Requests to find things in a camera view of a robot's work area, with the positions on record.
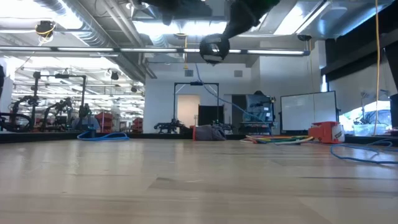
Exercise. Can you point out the silver ventilation duct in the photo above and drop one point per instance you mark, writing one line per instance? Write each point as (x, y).
(84, 34)

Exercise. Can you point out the white whiteboard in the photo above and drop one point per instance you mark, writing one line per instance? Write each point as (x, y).
(308, 112)

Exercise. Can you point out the black aluminium table frame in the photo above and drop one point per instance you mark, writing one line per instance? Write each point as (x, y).
(46, 137)

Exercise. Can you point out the long ceiling light bar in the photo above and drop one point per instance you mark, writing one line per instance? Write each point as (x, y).
(62, 49)

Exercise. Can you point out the grey wall vent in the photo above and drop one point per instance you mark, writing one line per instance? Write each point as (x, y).
(238, 73)
(189, 73)

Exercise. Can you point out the background robot workstation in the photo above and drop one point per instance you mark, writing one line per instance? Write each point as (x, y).
(35, 93)

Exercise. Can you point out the grey and red pouch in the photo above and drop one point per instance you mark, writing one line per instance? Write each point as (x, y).
(210, 133)

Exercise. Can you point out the red storage bins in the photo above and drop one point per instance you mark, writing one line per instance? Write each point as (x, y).
(137, 124)
(105, 121)

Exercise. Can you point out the red box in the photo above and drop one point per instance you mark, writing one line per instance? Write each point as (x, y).
(325, 132)

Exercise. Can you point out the black background gantry frame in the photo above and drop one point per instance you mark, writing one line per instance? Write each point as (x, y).
(205, 83)

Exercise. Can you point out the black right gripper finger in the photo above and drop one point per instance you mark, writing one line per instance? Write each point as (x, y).
(236, 20)
(250, 21)

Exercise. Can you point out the dark blue cabinet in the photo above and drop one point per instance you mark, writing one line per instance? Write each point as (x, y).
(258, 109)

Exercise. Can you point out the clear plastic tub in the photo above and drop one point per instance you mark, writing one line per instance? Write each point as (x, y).
(371, 129)

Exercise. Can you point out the black hanging ceiling lamp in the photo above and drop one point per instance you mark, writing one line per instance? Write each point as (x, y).
(114, 75)

